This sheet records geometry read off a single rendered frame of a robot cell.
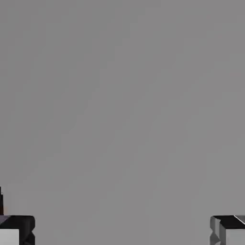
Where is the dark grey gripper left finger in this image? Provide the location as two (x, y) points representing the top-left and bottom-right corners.
(0, 214), (36, 245)

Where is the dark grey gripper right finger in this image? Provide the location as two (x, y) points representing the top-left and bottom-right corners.
(209, 214), (245, 245)

